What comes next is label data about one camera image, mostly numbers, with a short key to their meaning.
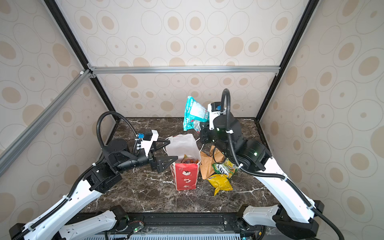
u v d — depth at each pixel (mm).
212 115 493
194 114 555
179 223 746
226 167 889
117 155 445
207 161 860
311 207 370
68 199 416
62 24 719
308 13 698
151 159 501
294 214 384
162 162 507
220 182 811
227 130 367
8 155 508
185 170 698
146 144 498
